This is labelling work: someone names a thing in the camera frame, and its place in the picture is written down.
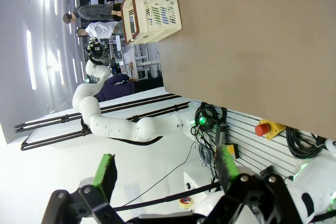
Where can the yellow black switch box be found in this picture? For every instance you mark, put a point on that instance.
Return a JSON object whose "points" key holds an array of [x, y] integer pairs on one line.
{"points": [[231, 149]]}

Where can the person in grey dress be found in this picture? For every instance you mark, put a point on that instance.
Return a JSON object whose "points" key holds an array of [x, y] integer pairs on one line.
{"points": [[94, 12]]}

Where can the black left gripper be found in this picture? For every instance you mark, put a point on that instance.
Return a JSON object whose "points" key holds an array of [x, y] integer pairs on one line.
{"points": [[95, 49]]}

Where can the red emergency stop button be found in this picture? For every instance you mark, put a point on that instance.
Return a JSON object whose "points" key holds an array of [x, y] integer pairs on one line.
{"points": [[262, 129]]}

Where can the person in white shirt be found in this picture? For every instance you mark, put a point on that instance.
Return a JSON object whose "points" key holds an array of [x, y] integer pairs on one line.
{"points": [[101, 29]]}

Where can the black metal floor frame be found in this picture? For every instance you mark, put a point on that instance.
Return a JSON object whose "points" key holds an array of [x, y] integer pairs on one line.
{"points": [[52, 120]]}

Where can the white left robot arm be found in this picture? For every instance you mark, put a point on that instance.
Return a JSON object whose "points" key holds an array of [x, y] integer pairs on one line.
{"points": [[118, 128]]}

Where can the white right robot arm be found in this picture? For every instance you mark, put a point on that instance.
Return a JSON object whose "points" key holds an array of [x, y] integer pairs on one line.
{"points": [[315, 187]]}

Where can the blue soda can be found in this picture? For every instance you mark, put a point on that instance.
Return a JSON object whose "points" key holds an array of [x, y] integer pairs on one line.
{"points": [[170, 16]]}

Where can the white box with knob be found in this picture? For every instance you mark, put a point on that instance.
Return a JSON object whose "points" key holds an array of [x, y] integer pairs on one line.
{"points": [[194, 182]]}

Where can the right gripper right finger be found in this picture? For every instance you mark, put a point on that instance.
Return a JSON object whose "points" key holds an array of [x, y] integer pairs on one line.
{"points": [[227, 169]]}

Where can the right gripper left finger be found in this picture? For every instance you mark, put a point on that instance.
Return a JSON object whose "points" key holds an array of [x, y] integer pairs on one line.
{"points": [[103, 174]]}

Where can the ribbed aluminium base panel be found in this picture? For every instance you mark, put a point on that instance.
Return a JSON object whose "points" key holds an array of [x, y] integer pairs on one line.
{"points": [[249, 150]]}

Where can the person in dark navy top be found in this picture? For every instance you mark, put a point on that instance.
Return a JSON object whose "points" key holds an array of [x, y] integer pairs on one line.
{"points": [[115, 89]]}

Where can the cream basket with brown rim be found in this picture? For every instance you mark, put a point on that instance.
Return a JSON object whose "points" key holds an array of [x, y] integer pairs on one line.
{"points": [[141, 1]]}

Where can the yellow tape roll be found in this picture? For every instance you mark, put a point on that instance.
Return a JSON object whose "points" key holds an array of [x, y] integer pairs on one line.
{"points": [[183, 205]]}

